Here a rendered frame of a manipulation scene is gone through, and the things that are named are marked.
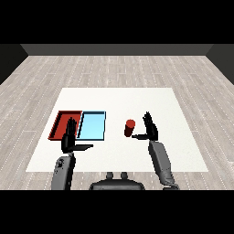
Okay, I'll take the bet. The dark grey robot body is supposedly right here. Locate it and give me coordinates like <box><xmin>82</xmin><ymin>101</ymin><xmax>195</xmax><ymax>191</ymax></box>
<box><xmin>89</xmin><ymin>171</ymin><xmax>146</xmax><ymax>191</ymax></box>

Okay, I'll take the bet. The light blue shallow open box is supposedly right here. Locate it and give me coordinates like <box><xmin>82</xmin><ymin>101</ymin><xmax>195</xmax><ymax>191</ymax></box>
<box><xmin>76</xmin><ymin>110</ymin><xmax>107</xmax><ymax>142</ymax></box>

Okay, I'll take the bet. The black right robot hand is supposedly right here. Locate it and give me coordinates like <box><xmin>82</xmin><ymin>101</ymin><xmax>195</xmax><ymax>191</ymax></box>
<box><xmin>131</xmin><ymin>111</ymin><xmax>159</xmax><ymax>142</ymax></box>

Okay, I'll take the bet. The red shallow open box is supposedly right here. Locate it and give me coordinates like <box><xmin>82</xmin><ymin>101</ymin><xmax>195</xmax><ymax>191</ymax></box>
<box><xmin>48</xmin><ymin>110</ymin><xmax>83</xmax><ymax>142</ymax></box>

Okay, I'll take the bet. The red can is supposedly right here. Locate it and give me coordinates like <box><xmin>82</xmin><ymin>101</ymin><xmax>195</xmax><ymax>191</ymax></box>
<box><xmin>123</xmin><ymin>119</ymin><xmax>136</xmax><ymax>138</ymax></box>

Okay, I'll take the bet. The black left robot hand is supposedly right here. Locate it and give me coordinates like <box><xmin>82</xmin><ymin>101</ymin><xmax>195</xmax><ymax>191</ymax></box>
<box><xmin>60</xmin><ymin>116</ymin><xmax>94</xmax><ymax>154</ymax></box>

